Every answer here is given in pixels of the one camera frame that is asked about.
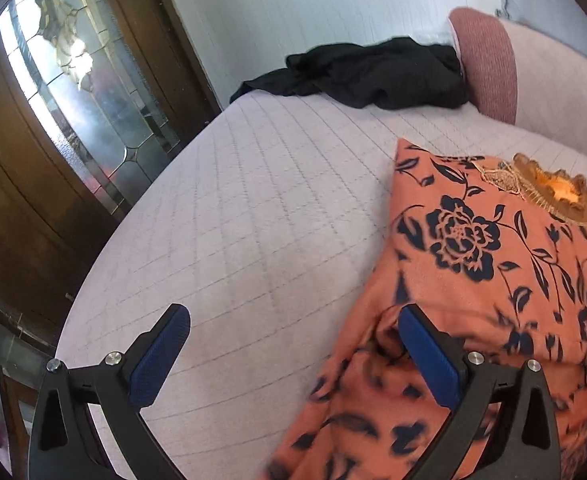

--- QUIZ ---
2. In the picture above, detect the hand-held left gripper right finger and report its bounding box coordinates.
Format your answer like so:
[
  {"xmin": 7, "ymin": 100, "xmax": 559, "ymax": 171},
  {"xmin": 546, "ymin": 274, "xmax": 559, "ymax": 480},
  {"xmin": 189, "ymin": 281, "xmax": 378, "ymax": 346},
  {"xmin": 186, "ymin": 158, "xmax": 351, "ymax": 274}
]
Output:
[{"xmin": 397, "ymin": 303, "xmax": 564, "ymax": 480}]

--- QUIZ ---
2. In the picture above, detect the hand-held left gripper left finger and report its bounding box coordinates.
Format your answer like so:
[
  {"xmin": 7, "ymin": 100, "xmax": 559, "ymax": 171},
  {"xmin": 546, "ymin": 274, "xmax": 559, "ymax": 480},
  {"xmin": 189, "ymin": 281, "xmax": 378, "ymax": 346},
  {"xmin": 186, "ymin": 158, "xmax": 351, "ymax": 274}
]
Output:
[{"xmin": 26, "ymin": 303, "xmax": 192, "ymax": 480}]

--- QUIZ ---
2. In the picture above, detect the orange floral garment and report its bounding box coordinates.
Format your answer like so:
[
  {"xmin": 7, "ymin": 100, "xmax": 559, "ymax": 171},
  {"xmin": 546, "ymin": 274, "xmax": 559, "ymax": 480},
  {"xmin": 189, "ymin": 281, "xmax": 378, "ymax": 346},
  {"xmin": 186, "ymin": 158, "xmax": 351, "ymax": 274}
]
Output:
[{"xmin": 258, "ymin": 137, "xmax": 587, "ymax": 480}]

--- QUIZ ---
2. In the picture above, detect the white quilted mattress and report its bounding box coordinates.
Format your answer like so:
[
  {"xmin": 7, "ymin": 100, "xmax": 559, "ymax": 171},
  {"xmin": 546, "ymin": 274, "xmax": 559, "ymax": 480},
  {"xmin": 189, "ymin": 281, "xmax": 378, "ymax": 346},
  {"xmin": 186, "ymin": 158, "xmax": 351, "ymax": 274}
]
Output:
[{"xmin": 54, "ymin": 92, "xmax": 587, "ymax": 480}]

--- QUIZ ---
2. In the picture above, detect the wooden door with stained glass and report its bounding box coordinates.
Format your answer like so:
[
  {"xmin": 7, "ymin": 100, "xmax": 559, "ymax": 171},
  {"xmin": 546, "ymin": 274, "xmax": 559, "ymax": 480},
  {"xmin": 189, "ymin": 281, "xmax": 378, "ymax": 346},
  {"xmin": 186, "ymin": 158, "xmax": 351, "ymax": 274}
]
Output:
[{"xmin": 0, "ymin": 0, "xmax": 224, "ymax": 341}]

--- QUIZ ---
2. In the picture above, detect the black cloth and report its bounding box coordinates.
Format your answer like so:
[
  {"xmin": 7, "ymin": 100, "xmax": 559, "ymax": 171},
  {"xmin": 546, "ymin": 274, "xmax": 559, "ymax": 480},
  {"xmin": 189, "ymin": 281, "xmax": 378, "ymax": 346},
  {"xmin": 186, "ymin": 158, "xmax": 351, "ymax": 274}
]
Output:
[{"xmin": 230, "ymin": 36, "xmax": 471, "ymax": 111}]

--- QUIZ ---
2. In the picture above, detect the pink bolster pillow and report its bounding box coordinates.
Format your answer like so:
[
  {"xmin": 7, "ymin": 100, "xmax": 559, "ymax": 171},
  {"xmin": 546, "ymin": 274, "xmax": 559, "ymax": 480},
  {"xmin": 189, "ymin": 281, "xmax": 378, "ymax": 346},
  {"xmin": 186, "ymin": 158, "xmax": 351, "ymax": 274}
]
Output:
[{"xmin": 447, "ymin": 7, "xmax": 587, "ymax": 171}]

